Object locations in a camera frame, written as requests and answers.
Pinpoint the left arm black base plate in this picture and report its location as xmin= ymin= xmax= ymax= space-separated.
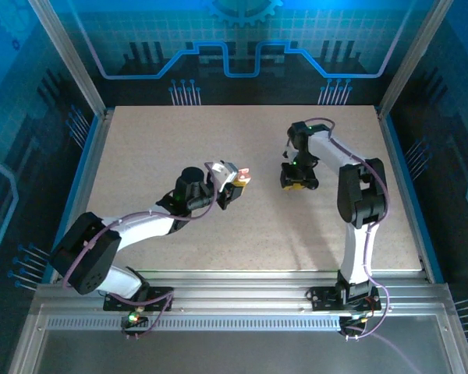
xmin=102 ymin=286 xmax=176 ymax=312

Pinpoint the aluminium frame cross rail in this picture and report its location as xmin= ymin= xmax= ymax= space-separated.
xmin=30 ymin=270 xmax=453 ymax=316

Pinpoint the small LED circuit board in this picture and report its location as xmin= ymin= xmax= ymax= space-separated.
xmin=338 ymin=311 xmax=372 ymax=340
xmin=120 ymin=307 xmax=150 ymax=340

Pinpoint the grey metal panel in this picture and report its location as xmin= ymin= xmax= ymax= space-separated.
xmin=7 ymin=303 xmax=468 ymax=374

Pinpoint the slotted grey cable duct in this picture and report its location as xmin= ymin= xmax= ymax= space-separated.
xmin=45 ymin=317 xmax=342 ymax=332

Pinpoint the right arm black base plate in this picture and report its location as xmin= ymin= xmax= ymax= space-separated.
xmin=306 ymin=286 xmax=382 ymax=312

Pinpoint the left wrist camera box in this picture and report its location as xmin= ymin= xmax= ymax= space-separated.
xmin=204 ymin=160 xmax=239 ymax=192

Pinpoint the aluminium frame post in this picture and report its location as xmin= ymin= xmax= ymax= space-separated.
xmin=375 ymin=0 xmax=456 ymax=118
xmin=27 ymin=0 xmax=110 ymax=118

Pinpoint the purple cable over panel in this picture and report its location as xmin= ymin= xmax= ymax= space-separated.
xmin=346 ymin=325 xmax=420 ymax=374

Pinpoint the aluminium table side rail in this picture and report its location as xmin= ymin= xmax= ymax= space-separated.
xmin=376 ymin=108 xmax=444 ymax=282
xmin=50 ymin=111 xmax=114 ymax=284

